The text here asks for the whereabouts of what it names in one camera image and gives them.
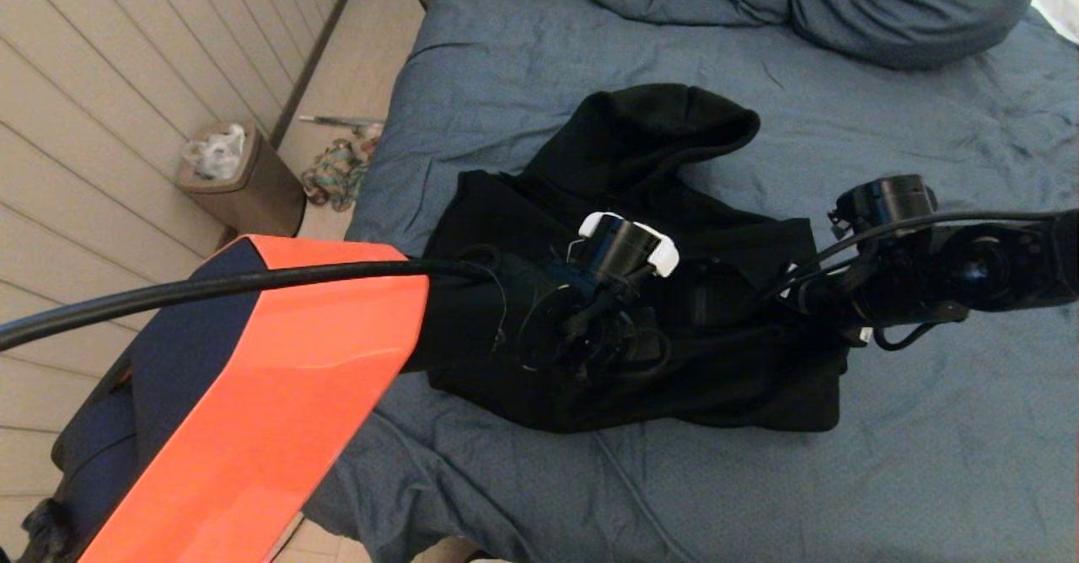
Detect black garment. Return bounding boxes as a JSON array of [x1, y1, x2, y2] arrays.
[[421, 83, 848, 435]]

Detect blue bed sheet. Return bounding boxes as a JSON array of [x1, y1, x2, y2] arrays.
[[303, 0, 1079, 563]]

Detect blue pillow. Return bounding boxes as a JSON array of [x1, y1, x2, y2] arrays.
[[788, 0, 1055, 71]]

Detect colourful rag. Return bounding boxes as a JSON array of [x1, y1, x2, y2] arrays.
[[301, 137, 372, 212]]

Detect brown trash bin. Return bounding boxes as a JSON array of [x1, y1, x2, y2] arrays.
[[175, 121, 306, 239]]

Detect clear plastic bin bag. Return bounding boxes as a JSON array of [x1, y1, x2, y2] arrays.
[[184, 123, 247, 181]]

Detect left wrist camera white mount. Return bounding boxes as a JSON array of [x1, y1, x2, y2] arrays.
[[577, 212, 680, 287]]

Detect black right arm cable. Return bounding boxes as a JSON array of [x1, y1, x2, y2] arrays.
[[763, 209, 1063, 351]]

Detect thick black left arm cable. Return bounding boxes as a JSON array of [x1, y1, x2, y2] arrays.
[[0, 260, 498, 351]]

